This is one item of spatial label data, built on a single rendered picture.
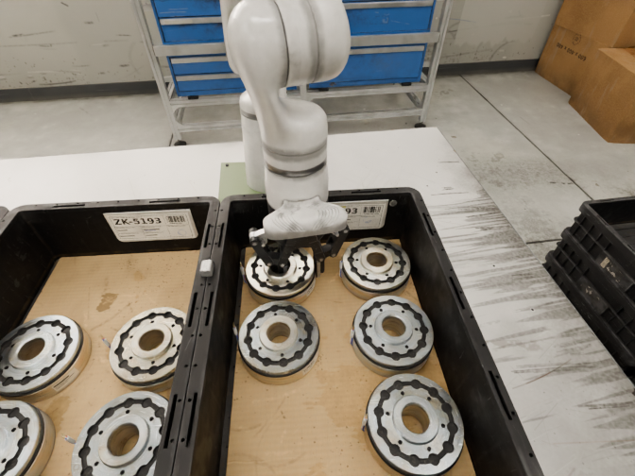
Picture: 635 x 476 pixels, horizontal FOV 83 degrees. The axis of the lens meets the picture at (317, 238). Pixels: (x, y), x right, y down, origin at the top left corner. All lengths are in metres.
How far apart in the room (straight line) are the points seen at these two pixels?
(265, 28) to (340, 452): 0.41
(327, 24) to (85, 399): 0.48
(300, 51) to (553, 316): 0.65
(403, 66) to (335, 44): 2.18
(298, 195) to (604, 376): 0.59
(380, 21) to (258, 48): 2.08
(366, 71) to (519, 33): 1.77
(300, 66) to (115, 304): 0.43
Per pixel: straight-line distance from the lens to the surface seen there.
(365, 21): 2.36
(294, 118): 0.35
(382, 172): 1.00
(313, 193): 0.40
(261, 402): 0.47
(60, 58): 3.54
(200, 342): 0.40
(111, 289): 0.62
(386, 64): 2.47
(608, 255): 1.26
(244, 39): 0.32
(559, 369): 0.74
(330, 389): 0.47
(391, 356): 0.46
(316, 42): 0.33
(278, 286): 0.51
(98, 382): 0.54
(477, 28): 3.65
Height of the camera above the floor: 1.27
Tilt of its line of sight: 46 degrees down
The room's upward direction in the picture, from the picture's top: straight up
